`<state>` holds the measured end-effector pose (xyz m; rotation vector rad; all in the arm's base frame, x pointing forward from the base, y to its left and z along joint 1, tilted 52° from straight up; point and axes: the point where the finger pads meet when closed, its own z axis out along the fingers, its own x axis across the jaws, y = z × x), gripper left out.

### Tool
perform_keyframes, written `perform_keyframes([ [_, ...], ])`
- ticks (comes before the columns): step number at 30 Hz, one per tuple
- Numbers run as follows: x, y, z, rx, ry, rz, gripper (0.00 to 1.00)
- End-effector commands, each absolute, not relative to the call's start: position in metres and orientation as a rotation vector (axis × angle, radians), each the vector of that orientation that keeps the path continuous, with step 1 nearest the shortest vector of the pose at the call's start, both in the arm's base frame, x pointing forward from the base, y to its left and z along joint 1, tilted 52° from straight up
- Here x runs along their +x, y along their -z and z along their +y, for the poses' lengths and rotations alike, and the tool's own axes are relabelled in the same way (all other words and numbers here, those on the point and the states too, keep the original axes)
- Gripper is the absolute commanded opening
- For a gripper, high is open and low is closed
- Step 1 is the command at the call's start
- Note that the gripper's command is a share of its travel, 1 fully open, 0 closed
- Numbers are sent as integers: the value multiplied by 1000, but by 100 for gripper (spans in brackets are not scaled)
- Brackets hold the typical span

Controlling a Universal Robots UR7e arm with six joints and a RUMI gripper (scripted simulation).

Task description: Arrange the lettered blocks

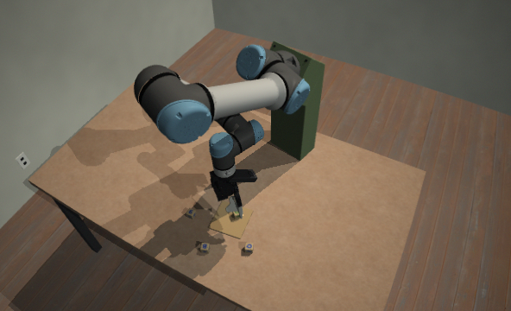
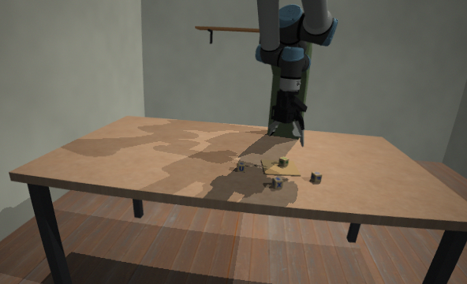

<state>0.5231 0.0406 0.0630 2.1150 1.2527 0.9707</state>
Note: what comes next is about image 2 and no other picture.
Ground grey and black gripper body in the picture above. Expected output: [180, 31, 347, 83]
[271, 89, 299, 124]

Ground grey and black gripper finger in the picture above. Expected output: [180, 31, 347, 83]
[292, 111, 304, 147]
[268, 121, 281, 136]

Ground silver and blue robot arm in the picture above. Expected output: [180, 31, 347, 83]
[256, 0, 338, 92]

